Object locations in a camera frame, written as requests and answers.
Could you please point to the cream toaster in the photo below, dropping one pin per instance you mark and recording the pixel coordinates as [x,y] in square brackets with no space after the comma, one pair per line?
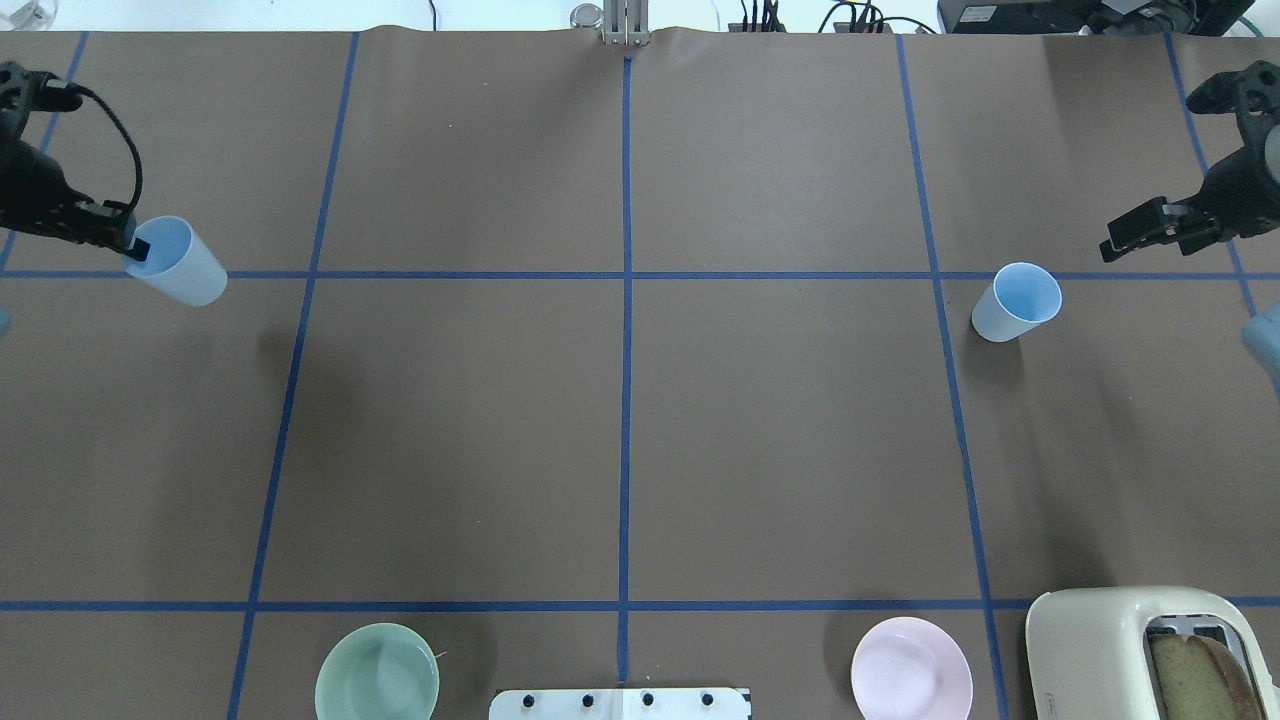
[1088,652]

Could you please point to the bread slice in toaster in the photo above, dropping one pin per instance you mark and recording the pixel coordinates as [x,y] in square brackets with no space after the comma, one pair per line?
[1198,678]

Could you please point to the green bowl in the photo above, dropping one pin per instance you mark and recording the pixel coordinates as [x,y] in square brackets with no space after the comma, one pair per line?
[378,671]

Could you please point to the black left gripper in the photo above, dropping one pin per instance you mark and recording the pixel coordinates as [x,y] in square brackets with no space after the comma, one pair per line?
[28,187]

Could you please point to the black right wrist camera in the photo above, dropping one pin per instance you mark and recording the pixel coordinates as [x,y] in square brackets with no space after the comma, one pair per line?
[1253,90]

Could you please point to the pink bowl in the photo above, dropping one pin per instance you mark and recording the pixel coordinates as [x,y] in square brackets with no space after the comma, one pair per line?
[910,668]

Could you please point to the blue cup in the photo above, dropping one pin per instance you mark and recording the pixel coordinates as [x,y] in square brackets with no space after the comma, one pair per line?
[168,255]
[1019,298]

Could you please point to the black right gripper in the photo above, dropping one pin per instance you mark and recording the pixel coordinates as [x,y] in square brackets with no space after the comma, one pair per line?
[1238,192]

